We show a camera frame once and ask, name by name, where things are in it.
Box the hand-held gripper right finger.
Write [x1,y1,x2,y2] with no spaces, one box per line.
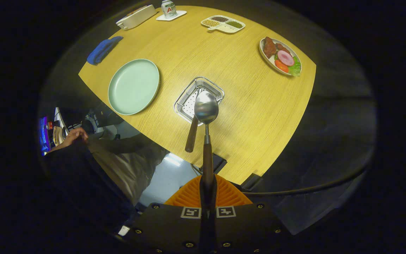
[209,175,292,254]

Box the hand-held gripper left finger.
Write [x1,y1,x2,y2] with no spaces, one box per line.
[125,175,209,254]

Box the metal fork with brown handle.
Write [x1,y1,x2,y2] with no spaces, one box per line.
[185,92,201,153]

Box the metal spoon with brown handle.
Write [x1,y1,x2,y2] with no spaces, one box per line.
[194,90,220,198]

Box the black table clamp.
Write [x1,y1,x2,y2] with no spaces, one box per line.
[203,152,227,173]
[242,173,262,191]

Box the perforated metal basket tray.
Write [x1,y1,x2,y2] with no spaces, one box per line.
[174,76,225,127]

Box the dark desk equipment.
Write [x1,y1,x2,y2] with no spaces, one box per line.
[81,106,124,140]

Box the light green round plate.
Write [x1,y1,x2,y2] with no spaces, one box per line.
[107,59,160,116]

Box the red tomato slice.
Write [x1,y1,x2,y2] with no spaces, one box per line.
[274,59,289,73]

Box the white round food plate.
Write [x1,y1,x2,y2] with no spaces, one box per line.
[259,37,302,77]

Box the green lettuce leaf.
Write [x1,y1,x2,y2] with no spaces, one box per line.
[289,56,302,77]

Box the pink ham slice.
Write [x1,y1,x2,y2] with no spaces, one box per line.
[277,50,295,66]

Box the large brown meat piece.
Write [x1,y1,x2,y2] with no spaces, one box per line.
[263,36,277,59]

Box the white divided dish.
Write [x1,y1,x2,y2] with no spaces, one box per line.
[201,15,246,34]

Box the blue lit screen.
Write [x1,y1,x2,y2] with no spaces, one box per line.
[39,116,52,156]

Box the blue folded cloth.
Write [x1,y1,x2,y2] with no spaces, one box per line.
[86,36,124,66]

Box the white square coaster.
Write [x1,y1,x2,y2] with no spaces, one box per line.
[156,10,187,22]

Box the cream white toaster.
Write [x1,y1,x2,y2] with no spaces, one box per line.
[116,4,157,30]

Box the white bottle with green label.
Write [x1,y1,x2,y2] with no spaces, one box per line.
[161,0,178,19]

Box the brown bread slice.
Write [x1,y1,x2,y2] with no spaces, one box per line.
[125,5,149,16]

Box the black cable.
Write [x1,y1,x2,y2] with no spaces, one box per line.
[242,164,371,196]

